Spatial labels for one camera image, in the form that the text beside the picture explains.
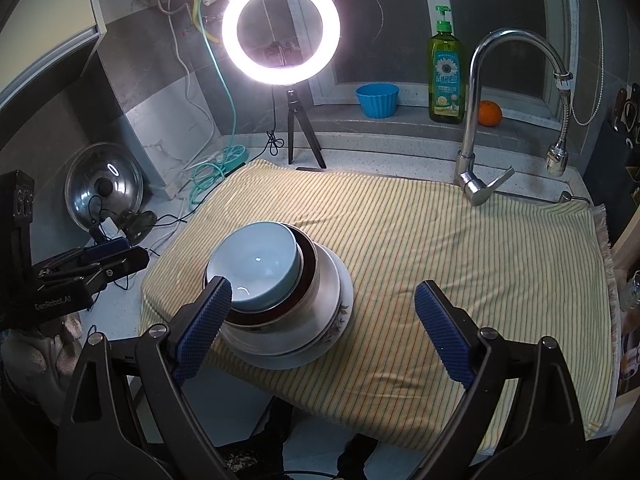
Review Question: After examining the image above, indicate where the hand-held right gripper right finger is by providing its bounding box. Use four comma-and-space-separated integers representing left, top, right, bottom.
413, 280, 589, 480

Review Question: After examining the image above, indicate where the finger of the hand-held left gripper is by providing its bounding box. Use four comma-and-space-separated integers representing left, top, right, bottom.
34, 237, 133, 277
41, 248, 151, 294

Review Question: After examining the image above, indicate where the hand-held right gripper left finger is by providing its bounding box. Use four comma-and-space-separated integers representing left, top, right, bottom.
56, 275, 234, 480

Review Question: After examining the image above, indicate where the light blue ceramic bowl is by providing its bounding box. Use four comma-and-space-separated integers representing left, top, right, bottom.
206, 221, 304, 312

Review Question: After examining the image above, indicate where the white plate pink blossom print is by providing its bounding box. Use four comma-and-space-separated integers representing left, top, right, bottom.
232, 270, 357, 372

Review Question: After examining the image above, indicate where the white plate pink rose print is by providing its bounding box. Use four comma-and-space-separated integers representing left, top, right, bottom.
230, 255, 353, 361

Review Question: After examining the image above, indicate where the small red steel bowl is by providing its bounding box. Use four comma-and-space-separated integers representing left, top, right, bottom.
225, 223, 319, 328

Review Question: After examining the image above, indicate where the large steel bowl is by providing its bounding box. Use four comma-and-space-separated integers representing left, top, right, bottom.
220, 245, 347, 357

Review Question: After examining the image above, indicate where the person's left forearm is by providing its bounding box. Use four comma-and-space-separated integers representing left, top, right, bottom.
0, 310, 83, 411

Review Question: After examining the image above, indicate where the white charger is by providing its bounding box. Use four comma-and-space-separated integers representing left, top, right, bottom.
90, 217, 123, 241

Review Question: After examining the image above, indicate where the dark green scrubber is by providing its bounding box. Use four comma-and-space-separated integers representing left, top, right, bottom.
120, 210, 158, 240

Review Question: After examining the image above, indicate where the steel pot lid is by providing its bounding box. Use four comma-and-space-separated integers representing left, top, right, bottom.
65, 142, 146, 233

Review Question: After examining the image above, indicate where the yellow striped towel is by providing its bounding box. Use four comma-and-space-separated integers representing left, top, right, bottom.
140, 159, 623, 442

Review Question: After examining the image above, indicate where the flexible metal faucet sprayer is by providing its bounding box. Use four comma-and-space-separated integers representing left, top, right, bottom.
545, 72, 574, 177

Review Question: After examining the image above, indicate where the chrome kitchen faucet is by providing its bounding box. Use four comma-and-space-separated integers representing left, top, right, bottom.
455, 29, 571, 207

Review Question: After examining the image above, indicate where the orange fruit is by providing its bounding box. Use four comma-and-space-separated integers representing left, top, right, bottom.
477, 101, 502, 127

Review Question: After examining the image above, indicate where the black mini tripod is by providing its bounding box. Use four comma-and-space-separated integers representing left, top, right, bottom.
287, 87, 327, 170

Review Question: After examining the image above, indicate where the blue ribbed plastic bowl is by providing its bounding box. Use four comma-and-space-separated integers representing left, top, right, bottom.
356, 84, 400, 120

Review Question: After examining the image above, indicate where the green dish soap bottle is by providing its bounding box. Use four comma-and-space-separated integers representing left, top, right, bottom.
427, 6, 466, 125

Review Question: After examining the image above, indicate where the dark knife holder with scissors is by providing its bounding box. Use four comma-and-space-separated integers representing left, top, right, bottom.
605, 87, 640, 186

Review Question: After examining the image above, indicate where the teal power cable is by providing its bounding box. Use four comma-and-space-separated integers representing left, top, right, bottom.
187, 0, 249, 207

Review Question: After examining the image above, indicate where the black ring light cable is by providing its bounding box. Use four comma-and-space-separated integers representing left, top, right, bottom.
265, 85, 285, 158

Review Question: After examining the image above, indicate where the white cable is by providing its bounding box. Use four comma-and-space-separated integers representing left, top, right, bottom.
167, 10, 223, 173

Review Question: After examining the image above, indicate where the wall cabinet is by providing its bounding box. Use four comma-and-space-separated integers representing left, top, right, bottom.
0, 0, 108, 108

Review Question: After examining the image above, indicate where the white ring light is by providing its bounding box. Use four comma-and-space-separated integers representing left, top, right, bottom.
221, 0, 342, 87

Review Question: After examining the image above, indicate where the beaded blind cord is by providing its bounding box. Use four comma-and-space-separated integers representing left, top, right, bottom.
565, 0, 608, 127

